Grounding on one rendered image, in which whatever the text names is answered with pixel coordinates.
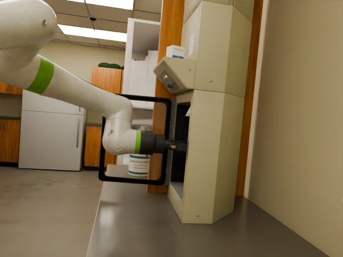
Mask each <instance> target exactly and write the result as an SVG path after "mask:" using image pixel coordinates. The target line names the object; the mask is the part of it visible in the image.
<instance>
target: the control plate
mask: <svg viewBox="0 0 343 257"><path fill-rule="evenodd" d="M166 76H167V77H166ZM158 77H159V78H160V80H161V81H162V82H163V83H164V84H165V86H166V87H167V86H168V84H174V85H171V87H172V88H171V87H170V86H169V87H170V88H168V89H169V91H170V92H172V91H174V90H177V89H179V87H178V86H177V85H176V84H175V82H174V81H173V80H172V79H171V78H170V76H169V75H168V74H167V73H166V71H163V72H162V73H161V74H160V75H159V76H158ZM164 77H165V78H164Z"/></svg>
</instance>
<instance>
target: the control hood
mask: <svg viewBox="0 0 343 257"><path fill-rule="evenodd" d="M196 64H197V62H196V61H195V60H190V59H181V58H173V57H163V58H162V59H161V61H160V62H159V63H158V64H157V66H156V67H155V68H154V69H153V73H154V74H155V75H156V76H157V77H158V76H159V75H160V74H161V73H162V72H163V71H166V73H167V74H168V75H169V76H170V78H171V79H172V80H173V81H174V82H175V84H176V85H177V86H178V87H179V89H177V90H174V91H172V92H170V91H169V89H168V88H167V87H166V86H165V84H164V83H163V82H162V81H161V80H160V78H159V77H158V79H159V80H160V81H161V82H162V83H163V85H164V86H165V87H166V88H167V90H168V91H169V92H170V93H171V94H178V93H182V92H186V91H189V90H193V89H194V82H195V70H196Z"/></svg>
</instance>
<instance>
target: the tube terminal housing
mask: <svg viewBox="0 0 343 257"><path fill-rule="evenodd" d="M251 31H252V23H251V22H250V21H249V20H248V19H246V18H245V17H244V16H243V15H242V14H241V13H240V12H239V11H238V10H237V9H236V8H235V7H233V6H230V5H224V4H218V3H212V2H206V1H202V2H201V3H200V5H199V6H198V7H197V9H196V10H195V11H194V13H193V14H192V15H191V17H190V18H189V19H188V21H187V22H186V24H185V25H184V26H183V27H182V36H181V47H184V48H185V50H184V59H190V60H195V61H196V62H197V64H196V70H195V82H194V89H193V90H189V91H186V92H182V93H178V94H177V95H176V100H177V105H186V106H190V118H189V129H188V140H189V147H188V158H187V160H186V163H185V174H184V186H183V197H182V199H181V198H180V197H179V195H178V194H177V192H176V191H175V189H174V188H173V186H172V185H171V181H169V186H168V194H167V196H168V198H169V200H170V201H171V203H172V205H173V207H174V209H175V211H176V213H177V215H178V216H179V218H180V220H181V222H182V223H198V224H212V223H214V222H216V221H218V220H219V219H221V218H223V217H224V216H226V215H227V214H229V213H231V212H232V211H233V210H234V200H235V190H236V180H237V169H238V159H239V149H240V139H241V129H242V119H243V109H244V98H245V92H246V82H247V72H248V61H249V51H250V41H251ZM193 33H194V42H193V53H192V55H190V56H189V46H190V36H191V35H192V34H193ZM177 105H176V110H177Z"/></svg>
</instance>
